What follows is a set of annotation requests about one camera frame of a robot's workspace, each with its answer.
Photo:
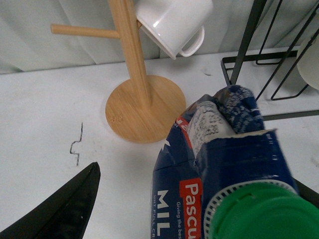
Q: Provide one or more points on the Pascual milk carton green cap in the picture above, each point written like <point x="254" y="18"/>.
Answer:
<point x="222" y="175"/>

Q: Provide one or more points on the wooden mug tree stand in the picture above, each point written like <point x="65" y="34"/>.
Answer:
<point x="143" y="108"/>

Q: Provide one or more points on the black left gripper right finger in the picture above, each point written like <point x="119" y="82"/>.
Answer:
<point x="308" y="194"/>

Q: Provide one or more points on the white mug on tree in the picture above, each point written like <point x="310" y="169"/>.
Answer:
<point x="175" y="26"/>

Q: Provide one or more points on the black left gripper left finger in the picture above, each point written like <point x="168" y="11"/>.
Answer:
<point x="63" y="215"/>

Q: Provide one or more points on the black wire cup rack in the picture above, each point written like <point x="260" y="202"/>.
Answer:
<point x="231" y="66"/>

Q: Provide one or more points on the cream ribbed cup left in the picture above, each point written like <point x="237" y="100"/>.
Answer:
<point x="308" y="65"/>

